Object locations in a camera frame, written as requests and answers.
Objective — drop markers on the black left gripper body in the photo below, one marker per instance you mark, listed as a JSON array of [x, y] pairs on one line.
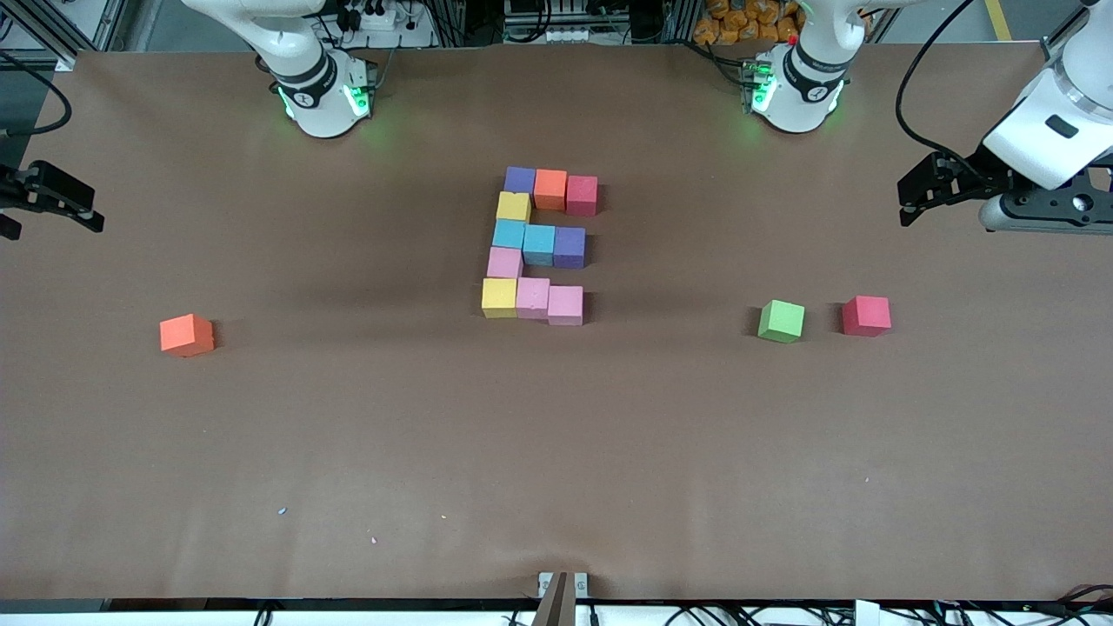
[[976, 176]]

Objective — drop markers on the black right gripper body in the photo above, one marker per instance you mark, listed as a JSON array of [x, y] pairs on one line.
[[10, 189]]

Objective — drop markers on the red foam cube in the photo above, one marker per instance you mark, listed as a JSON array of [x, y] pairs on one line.
[[866, 316], [582, 196]]

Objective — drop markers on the purple foam cube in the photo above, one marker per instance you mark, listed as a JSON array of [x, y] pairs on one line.
[[521, 180], [570, 248]]

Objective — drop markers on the orange foam cube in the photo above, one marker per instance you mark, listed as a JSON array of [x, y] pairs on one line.
[[551, 189], [187, 336]]

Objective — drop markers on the pink foam cube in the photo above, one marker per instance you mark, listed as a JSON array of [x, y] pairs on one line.
[[532, 298], [565, 305], [504, 262]]

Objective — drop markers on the blue foam cube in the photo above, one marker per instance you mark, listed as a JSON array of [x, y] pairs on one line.
[[509, 235], [540, 246]]

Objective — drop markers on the yellow foam cube with notch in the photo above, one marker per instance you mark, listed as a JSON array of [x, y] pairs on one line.
[[514, 207]]

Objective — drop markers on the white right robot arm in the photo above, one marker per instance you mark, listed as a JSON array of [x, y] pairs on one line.
[[317, 109]]

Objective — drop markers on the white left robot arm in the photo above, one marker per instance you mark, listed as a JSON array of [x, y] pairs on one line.
[[804, 96]]

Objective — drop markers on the green foam cube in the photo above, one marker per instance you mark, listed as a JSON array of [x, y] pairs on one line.
[[781, 321]]

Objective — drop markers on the bag of orange items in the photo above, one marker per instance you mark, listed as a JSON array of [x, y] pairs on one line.
[[739, 22]]

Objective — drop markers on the white power strip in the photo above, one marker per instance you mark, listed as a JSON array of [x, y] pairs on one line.
[[383, 22]]

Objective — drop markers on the grey equipment rack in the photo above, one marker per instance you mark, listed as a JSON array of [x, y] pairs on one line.
[[565, 33]]

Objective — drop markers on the white plug box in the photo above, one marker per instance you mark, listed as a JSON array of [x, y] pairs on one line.
[[867, 616]]

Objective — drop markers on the aluminium frame strut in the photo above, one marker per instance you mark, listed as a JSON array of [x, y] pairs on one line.
[[52, 39]]

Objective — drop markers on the metal clamp bracket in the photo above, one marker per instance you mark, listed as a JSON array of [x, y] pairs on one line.
[[548, 584]]

